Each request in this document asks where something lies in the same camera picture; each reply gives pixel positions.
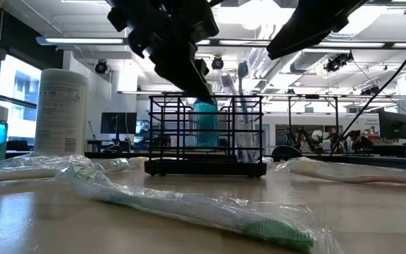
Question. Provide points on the black chair back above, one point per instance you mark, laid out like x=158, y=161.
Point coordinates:
x=285, y=151

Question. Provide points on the black ceiling spotlight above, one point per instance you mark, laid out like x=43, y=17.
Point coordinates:
x=101, y=67
x=217, y=63

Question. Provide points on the green toothbrush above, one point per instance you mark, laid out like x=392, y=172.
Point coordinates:
x=30, y=174
x=189, y=211

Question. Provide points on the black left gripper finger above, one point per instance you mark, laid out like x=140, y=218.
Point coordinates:
x=178, y=68
x=202, y=67

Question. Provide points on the black computer monitor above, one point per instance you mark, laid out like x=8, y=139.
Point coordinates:
x=118, y=122
x=393, y=125

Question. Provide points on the silver ventilation duct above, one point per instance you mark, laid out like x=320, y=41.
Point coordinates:
x=305, y=61

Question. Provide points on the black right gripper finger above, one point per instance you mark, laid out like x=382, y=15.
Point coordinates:
x=312, y=33
x=294, y=21

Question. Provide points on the long ceiling light bar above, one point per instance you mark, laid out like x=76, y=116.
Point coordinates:
x=83, y=40

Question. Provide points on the black ceiling track lights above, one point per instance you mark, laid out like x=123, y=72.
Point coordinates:
x=333, y=64

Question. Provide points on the black background metal frame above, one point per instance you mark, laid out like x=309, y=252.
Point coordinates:
x=289, y=120

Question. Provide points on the white wipes canister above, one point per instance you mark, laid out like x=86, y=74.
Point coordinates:
x=61, y=116

